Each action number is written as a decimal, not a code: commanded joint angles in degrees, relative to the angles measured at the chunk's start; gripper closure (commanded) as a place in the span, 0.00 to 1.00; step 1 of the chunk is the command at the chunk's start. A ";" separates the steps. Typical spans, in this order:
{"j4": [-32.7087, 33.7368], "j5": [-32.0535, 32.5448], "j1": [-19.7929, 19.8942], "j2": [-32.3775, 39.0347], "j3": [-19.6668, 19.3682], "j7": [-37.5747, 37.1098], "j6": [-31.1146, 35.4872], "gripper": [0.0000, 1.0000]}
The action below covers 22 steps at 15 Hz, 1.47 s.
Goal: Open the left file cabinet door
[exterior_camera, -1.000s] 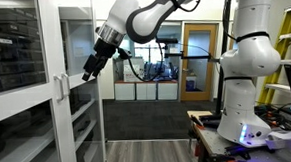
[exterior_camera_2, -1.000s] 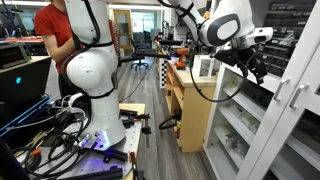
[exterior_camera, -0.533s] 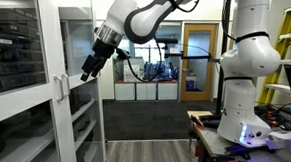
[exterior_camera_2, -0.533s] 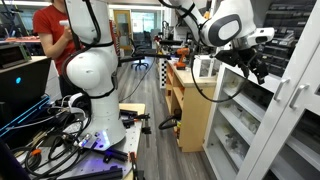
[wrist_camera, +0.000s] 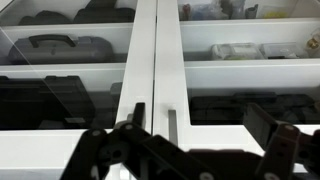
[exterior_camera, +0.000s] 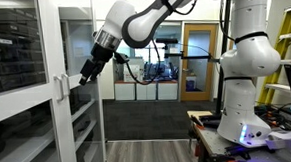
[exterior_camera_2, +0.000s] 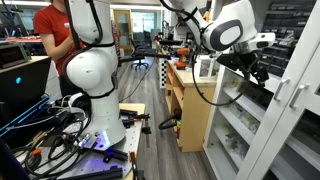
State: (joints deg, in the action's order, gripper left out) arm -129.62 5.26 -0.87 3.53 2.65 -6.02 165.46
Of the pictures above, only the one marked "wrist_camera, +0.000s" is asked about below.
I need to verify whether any white cabinet shelf board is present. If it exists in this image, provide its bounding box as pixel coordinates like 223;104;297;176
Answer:
179;17;320;35
183;59;320;89
0;62;127;80
0;22;135;36

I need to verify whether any wide black tool case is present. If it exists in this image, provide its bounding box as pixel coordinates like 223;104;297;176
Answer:
188;92;320;126

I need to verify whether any brass fitting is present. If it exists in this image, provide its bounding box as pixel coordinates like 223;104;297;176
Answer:
306;28;320;52

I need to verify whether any grey case with black handle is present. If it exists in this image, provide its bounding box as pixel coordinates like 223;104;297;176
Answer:
7;33;115;65

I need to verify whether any silver bar door handle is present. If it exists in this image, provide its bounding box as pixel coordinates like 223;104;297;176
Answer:
126;112;135;125
167;108;178;147

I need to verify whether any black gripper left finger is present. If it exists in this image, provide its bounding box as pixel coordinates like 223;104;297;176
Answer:
59;102;214;180

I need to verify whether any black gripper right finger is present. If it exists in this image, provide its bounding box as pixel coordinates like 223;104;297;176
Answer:
243;103;320;180

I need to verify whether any clear bag of parts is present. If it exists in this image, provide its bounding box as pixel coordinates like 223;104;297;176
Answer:
178;0;231;21

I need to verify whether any small grey part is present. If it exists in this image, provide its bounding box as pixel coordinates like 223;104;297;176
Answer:
244;3;260;20

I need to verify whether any black hard case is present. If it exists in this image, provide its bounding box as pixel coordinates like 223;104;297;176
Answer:
73;0;136;24

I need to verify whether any white glass cabinet door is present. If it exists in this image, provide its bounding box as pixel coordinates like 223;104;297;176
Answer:
0;0;157;180
152;0;320;175

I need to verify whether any black soft bag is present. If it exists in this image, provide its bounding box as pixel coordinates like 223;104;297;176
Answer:
17;9;73;26

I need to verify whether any clear plastic storage box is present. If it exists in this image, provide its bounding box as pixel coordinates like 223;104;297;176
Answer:
210;42;265;61
259;41;310;60

